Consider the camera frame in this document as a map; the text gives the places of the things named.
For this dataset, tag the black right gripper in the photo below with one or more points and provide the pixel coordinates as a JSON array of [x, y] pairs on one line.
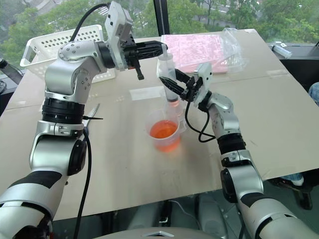
[[191, 89]]

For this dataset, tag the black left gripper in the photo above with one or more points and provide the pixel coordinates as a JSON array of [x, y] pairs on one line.
[[129, 51]]

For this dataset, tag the clear plastic syringe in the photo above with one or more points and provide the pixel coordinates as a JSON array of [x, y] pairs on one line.
[[166, 67]]

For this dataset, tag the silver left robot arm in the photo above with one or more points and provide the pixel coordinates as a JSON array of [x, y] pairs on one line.
[[59, 72]]

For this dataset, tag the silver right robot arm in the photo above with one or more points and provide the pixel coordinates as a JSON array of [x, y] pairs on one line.
[[249, 179]]

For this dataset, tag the measuring cup with red liquid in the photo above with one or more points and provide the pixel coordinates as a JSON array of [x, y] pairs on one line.
[[164, 134]]

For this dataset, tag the packaged syringe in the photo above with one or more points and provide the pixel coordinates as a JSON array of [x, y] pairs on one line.
[[281, 49]]

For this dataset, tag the pink foam sheet pack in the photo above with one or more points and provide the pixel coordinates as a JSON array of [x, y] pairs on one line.
[[194, 49]]

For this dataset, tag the black window pillar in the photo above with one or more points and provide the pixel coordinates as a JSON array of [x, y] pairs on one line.
[[161, 17]]

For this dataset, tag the clear plastic bag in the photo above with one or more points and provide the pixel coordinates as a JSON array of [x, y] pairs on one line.
[[234, 47]]

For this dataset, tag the black zip tie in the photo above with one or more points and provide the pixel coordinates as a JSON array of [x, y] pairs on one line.
[[96, 118]]

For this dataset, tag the white perforated plastic basket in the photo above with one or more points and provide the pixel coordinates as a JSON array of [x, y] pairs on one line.
[[49, 41]]

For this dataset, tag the dark side table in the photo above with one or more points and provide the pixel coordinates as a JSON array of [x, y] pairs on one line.
[[301, 67]]

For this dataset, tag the dark rounded shape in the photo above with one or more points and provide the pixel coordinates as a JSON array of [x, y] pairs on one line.
[[211, 214]]

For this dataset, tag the person blue jeans knee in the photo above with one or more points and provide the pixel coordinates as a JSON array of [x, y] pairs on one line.
[[314, 93]]

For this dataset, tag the black desk equipment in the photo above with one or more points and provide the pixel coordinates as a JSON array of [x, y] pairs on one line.
[[10, 74]]

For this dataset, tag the grey robot torso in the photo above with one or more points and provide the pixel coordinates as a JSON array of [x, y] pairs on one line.
[[154, 234]]

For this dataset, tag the person foot white shoe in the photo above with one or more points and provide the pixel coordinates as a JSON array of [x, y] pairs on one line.
[[297, 179]]

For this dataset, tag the black office chair base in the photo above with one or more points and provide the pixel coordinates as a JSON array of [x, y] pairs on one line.
[[302, 195]]

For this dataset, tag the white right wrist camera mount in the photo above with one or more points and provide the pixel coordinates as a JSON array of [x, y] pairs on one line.
[[205, 74]]

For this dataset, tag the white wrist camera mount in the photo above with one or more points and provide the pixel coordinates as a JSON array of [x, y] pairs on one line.
[[115, 20], [205, 74]]

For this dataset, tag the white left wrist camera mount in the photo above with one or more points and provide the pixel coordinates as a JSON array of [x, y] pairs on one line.
[[115, 20]]

